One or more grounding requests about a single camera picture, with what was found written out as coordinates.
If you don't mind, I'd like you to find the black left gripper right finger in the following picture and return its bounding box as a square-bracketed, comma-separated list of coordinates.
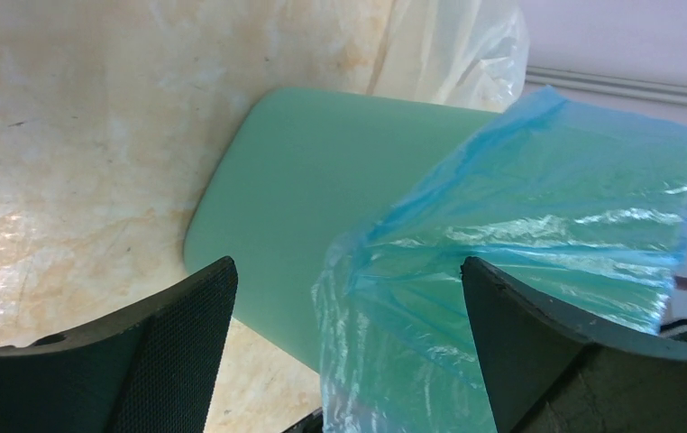
[461, 257, 687, 432]

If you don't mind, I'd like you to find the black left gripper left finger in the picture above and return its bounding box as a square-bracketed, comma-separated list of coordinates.
[0, 256, 238, 432]

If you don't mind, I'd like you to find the blue plastic trash bag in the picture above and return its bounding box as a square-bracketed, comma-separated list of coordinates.
[313, 88, 687, 432]

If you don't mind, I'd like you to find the clear yellow-edged plastic bag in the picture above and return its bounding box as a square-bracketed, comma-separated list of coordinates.
[367, 0, 530, 112]

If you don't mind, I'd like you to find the green plastic trash bin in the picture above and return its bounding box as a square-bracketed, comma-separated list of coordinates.
[183, 88, 493, 369]

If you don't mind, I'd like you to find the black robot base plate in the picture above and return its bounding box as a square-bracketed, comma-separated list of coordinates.
[282, 408, 324, 433]

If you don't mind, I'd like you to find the aluminium frame rail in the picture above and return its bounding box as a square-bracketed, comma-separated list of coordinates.
[526, 67, 687, 107]

